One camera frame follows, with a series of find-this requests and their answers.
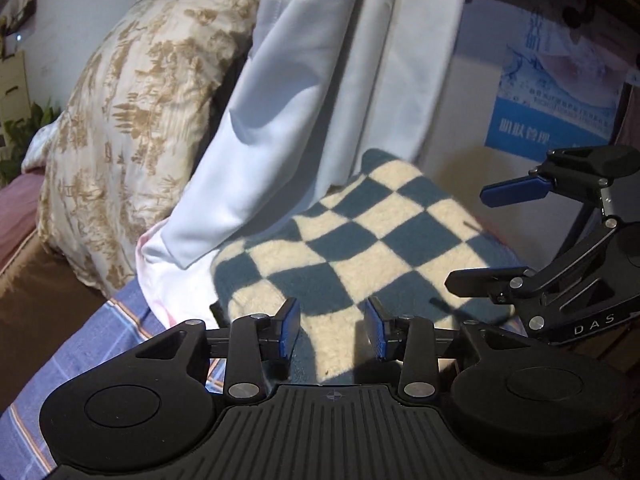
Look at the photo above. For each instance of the cream cabinet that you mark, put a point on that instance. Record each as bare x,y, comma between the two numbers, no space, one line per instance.
11,90

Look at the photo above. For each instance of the blue striped bed sheet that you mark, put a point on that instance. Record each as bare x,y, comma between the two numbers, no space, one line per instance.
130,320

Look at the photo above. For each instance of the blue white checkered blanket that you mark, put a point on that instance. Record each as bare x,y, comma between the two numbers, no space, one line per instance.
350,260

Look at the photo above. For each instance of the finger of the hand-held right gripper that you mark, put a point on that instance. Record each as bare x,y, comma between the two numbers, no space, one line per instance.
480,282
515,192

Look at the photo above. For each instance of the brown bed board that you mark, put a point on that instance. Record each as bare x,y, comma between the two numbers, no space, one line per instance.
45,320

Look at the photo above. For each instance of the hanging wall pictures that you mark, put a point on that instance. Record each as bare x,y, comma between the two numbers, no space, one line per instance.
22,7

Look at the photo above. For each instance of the green potted plant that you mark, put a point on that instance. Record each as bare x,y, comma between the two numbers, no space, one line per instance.
22,130

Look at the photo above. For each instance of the pink bed sheet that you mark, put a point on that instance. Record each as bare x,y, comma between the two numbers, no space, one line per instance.
17,210

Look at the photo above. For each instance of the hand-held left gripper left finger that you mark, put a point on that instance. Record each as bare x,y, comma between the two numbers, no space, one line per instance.
290,327

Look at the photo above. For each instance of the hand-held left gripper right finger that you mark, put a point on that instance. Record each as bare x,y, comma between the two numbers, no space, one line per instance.
376,330

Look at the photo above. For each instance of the beige floral patterned pillow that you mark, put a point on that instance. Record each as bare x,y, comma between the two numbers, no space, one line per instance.
130,125

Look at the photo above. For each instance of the blue wall poster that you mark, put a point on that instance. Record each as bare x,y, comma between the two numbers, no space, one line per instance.
550,100

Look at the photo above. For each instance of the white hanging coat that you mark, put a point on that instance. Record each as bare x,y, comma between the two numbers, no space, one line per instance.
310,85

